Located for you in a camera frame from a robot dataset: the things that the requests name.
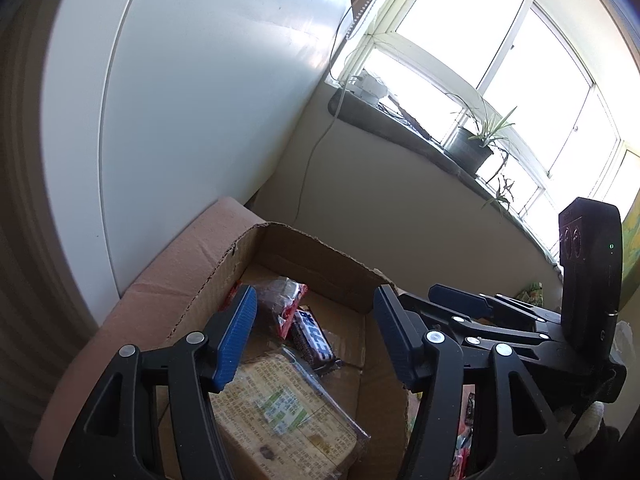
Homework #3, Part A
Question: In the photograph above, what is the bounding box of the black chocolate bar blue label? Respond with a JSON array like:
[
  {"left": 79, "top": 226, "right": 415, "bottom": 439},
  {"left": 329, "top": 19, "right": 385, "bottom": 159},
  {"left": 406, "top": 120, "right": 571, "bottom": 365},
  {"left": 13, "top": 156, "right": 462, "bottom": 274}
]
[{"left": 290, "top": 308, "right": 346, "bottom": 376}]

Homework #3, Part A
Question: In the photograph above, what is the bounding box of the black windowsill cable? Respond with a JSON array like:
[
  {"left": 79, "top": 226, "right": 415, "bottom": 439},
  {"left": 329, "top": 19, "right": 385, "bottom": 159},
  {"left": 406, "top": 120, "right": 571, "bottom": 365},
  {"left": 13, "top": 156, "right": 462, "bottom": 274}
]
[{"left": 377, "top": 100, "right": 436, "bottom": 141}]

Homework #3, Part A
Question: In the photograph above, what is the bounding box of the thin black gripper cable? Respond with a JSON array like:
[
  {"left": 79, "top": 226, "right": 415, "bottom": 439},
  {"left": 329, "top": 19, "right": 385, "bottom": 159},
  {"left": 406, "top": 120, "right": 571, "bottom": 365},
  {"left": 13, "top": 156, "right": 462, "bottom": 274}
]
[{"left": 565, "top": 395, "right": 588, "bottom": 441}]

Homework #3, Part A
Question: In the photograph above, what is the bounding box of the white power adapter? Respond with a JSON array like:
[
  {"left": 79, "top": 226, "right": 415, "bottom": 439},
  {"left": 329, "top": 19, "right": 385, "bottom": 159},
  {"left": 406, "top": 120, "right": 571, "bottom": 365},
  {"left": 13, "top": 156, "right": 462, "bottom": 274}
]
[{"left": 345, "top": 71, "right": 388, "bottom": 106}]

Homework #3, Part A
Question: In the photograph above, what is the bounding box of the window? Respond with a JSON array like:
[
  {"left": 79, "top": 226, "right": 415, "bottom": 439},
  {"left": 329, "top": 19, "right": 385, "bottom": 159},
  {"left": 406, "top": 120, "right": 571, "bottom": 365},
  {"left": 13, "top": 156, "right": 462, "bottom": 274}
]
[{"left": 327, "top": 0, "right": 640, "bottom": 261}]

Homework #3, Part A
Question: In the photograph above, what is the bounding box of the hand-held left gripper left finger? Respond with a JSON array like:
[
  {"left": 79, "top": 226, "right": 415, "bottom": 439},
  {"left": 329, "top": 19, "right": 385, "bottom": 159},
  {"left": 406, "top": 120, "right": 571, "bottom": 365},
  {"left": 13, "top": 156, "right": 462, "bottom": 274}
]
[{"left": 52, "top": 284, "right": 258, "bottom": 480}]

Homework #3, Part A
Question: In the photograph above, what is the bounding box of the yellow green wall poster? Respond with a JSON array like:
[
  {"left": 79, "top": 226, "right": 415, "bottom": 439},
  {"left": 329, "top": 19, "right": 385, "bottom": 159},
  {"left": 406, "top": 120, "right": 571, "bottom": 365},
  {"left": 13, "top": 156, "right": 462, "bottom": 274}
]
[{"left": 620, "top": 147, "right": 640, "bottom": 281}]

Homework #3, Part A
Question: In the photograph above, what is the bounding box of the person's right forearm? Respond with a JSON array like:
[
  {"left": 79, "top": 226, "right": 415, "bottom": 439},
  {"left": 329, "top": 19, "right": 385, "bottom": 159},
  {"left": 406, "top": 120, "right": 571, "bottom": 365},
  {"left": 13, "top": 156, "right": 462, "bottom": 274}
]
[{"left": 565, "top": 397, "right": 640, "bottom": 480}]

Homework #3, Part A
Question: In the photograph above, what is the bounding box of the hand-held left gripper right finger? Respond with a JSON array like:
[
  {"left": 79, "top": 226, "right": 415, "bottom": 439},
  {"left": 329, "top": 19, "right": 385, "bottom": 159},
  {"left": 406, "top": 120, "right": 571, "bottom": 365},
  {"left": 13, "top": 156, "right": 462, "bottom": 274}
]
[{"left": 372, "top": 284, "right": 578, "bottom": 480}]

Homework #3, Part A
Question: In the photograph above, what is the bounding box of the cardboard box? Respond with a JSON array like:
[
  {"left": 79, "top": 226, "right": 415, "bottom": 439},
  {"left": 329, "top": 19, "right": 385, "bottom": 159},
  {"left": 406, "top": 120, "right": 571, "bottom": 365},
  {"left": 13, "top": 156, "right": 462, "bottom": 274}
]
[{"left": 30, "top": 197, "right": 416, "bottom": 480}]

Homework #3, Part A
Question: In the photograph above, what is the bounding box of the white wardrobe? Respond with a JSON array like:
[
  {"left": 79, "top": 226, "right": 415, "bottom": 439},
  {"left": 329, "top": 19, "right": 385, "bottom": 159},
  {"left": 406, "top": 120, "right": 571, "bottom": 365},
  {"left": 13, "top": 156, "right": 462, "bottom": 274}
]
[{"left": 40, "top": 0, "right": 353, "bottom": 306}]

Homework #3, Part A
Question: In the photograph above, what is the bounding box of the green printed box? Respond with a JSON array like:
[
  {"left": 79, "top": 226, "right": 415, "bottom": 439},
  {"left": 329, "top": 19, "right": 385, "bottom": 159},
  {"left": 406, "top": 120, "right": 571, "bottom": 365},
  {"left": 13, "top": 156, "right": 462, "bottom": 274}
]
[{"left": 515, "top": 281, "right": 546, "bottom": 308}]

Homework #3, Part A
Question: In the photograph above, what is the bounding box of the potted spider plant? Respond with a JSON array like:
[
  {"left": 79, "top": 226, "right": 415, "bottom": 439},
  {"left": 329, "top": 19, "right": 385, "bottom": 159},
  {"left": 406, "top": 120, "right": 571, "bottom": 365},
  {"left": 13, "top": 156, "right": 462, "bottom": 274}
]
[{"left": 442, "top": 87, "right": 518, "bottom": 218}]

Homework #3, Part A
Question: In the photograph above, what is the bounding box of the small red clear snack packet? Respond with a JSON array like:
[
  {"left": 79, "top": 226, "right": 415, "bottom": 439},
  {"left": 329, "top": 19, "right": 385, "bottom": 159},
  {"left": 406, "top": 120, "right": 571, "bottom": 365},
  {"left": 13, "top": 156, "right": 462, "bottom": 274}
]
[{"left": 255, "top": 277, "right": 308, "bottom": 341}]

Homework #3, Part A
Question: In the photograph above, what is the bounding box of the beige cracker pack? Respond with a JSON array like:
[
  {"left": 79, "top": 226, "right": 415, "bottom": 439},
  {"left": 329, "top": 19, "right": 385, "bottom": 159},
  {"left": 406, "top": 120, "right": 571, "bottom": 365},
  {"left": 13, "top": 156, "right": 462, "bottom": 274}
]
[{"left": 207, "top": 347, "right": 371, "bottom": 480}]

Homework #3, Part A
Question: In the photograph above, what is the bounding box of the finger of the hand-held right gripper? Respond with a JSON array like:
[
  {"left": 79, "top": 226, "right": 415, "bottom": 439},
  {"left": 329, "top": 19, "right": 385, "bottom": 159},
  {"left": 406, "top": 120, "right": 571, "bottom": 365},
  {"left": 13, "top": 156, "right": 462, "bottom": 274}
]
[
  {"left": 397, "top": 291, "right": 556, "bottom": 361},
  {"left": 428, "top": 284, "right": 563, "bottom": 333}
]

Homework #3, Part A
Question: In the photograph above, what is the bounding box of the stone windowsill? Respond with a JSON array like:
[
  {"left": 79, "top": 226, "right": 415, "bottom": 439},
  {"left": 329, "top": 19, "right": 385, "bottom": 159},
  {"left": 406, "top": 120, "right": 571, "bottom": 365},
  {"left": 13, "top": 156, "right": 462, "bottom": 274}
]
[{"left": 327, "top": 87, "right": 563, "bottom": 271}]

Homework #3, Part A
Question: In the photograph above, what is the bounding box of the colourful snack packet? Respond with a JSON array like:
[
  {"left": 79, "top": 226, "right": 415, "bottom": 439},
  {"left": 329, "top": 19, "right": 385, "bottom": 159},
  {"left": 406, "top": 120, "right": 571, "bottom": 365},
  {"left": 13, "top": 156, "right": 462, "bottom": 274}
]
[{"left": 452, "top": 385, "right": 476, "bottom": 480}]

